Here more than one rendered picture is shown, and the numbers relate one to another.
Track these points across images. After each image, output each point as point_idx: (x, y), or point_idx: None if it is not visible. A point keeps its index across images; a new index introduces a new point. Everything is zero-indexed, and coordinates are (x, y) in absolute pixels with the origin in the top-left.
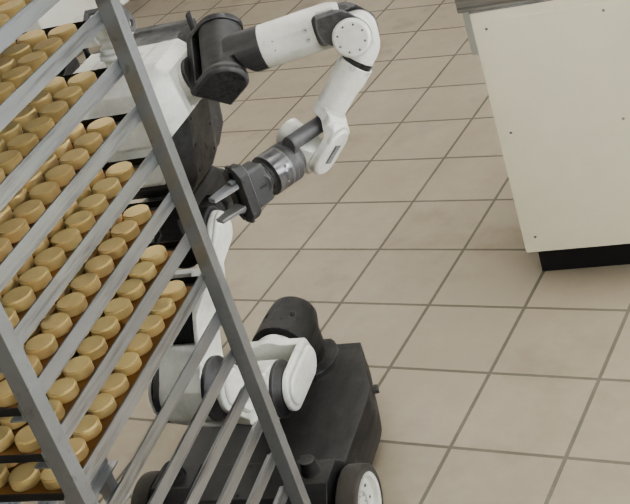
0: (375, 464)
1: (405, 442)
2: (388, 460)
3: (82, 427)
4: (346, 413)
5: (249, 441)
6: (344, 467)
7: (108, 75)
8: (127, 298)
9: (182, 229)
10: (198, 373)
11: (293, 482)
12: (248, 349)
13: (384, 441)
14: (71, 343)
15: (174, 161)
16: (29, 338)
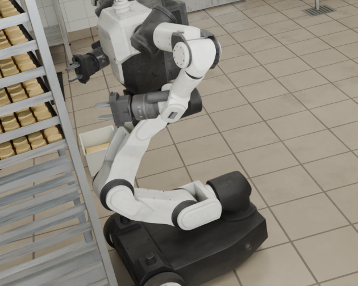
0: (218, 282)
1: (241, 283)
2: (224, 285)
3: None
4: (209, 248)
5: (74, 229)
6: (165, 272)
7: (13, 19)
8: None
9: None
10: (104, 183)
11: (102, 261)
12: (84, 187)
13: (236, 274)
14: None
15: (49, 77)
16: None
